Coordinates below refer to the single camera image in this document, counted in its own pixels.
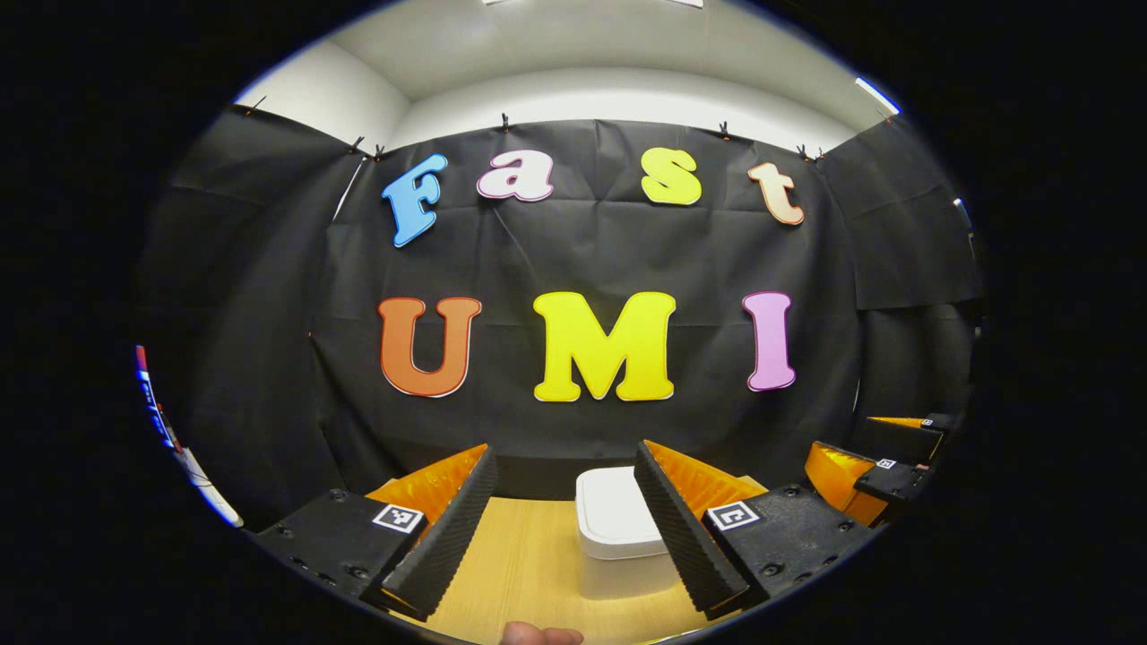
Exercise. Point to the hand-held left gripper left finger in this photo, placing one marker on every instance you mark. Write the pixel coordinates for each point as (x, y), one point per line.
(448, 537)

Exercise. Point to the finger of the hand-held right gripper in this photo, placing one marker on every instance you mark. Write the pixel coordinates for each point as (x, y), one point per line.
(905, 439)
(896, 482)

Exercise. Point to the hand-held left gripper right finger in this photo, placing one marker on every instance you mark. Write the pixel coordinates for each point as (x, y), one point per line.
(676, 537)

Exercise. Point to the white desktop garbage bin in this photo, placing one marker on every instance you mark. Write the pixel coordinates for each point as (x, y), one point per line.
(614, 520)

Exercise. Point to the wooden desktop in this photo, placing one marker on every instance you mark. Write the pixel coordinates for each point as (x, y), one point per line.
(529, 564)

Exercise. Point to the white side desk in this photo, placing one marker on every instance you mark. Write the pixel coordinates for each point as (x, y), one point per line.
(211, 493)

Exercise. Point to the black backdrop cloth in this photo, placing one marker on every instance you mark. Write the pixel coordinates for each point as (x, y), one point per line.
(582, 251)

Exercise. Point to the computer monitor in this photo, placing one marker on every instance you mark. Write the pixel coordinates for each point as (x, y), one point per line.
(157, 403)

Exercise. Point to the ceiling light panel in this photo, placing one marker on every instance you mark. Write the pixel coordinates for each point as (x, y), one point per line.
(876, 94)

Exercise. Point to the row of black cloth clips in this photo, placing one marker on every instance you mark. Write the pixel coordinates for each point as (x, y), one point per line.
(504, 122)

